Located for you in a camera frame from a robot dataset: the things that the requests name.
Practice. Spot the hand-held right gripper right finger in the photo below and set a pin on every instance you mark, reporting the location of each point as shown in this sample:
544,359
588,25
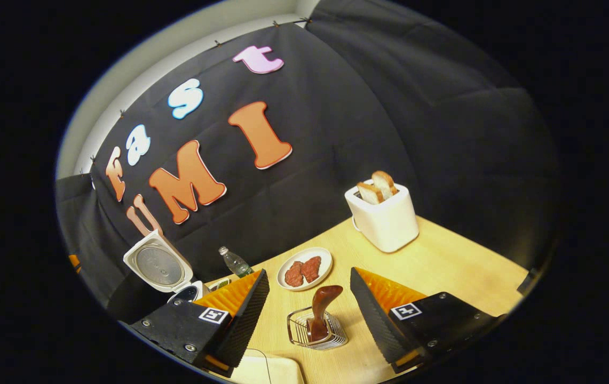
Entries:
379,325

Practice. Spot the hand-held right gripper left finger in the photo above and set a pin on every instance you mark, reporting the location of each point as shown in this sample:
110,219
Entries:
240,325

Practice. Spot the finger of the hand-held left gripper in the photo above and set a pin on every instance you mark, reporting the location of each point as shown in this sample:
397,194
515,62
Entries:
74,263

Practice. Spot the brown wooden spoon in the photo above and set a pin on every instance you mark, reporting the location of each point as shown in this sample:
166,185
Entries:
321,312

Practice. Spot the cream rice container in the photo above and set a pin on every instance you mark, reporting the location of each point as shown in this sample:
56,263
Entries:
277,373

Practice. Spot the white rice cooker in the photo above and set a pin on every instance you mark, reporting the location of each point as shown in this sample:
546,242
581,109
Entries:
157,265

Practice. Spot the white dish with greens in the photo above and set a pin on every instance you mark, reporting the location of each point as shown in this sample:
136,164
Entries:
220,284

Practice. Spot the clear plastic water bottle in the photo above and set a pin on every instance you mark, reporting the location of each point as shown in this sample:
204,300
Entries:
236,263

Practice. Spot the red meat piece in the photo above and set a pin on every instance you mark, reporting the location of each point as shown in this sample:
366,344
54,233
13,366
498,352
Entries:
293,274
311,269

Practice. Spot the white round plate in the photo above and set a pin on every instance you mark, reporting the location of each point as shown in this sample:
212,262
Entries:
323,256

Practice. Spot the white toaster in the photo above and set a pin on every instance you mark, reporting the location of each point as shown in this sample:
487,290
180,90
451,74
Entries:
387,226

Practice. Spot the black backdrop cloth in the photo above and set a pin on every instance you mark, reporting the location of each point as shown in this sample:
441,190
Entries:
389,133

